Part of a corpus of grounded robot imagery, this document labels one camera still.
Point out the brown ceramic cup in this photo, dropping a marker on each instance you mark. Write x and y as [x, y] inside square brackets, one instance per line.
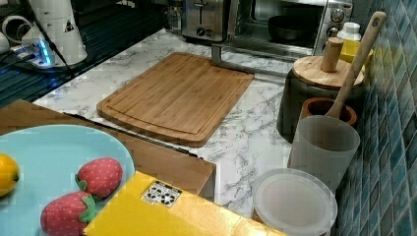
[321, 105]

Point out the frosted plastic cup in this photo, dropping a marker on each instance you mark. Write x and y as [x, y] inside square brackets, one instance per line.
[323, 147]

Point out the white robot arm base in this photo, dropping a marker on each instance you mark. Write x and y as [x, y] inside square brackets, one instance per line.
[53, 39]

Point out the upper toy strawberry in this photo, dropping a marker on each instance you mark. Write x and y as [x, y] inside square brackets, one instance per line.
[100, 177]

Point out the white bottle with cap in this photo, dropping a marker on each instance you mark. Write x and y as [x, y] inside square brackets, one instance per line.
[350, 31]

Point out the lower toy strawberry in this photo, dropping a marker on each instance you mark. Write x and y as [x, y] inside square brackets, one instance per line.
[68, 215]

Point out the stainless steel toaster oven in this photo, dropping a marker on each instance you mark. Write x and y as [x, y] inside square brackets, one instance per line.
[249, 19]

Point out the toy lemon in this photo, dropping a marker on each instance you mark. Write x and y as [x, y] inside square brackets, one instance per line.
[9, 174]

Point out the black bowl inside oven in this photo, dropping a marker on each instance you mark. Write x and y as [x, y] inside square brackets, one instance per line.
[293, 28]

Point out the container with white plastic lid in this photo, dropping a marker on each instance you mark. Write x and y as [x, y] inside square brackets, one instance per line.
[294, 202]

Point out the light blue plate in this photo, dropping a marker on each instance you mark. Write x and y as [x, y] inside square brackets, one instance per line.
[49, 157]

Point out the black canister with wooden lid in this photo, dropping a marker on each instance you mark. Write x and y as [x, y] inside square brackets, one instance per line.
[311, 76]

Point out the brown cardboard box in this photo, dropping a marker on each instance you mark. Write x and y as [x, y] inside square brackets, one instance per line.
[172, 165]

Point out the bamboo cutting board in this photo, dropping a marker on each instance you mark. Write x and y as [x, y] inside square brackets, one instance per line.
[181, 100]

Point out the wooden spoon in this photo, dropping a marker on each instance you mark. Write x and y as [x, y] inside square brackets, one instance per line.
[371, 33]

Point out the yellow container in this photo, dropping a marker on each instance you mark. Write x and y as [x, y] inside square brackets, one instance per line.
[349, 50]

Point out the yellow box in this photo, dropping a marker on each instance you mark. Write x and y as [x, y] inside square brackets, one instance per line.
[145, 206]

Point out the toy strawberry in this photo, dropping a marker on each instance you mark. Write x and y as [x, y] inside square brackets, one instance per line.
[100, 177]
[68, 215]

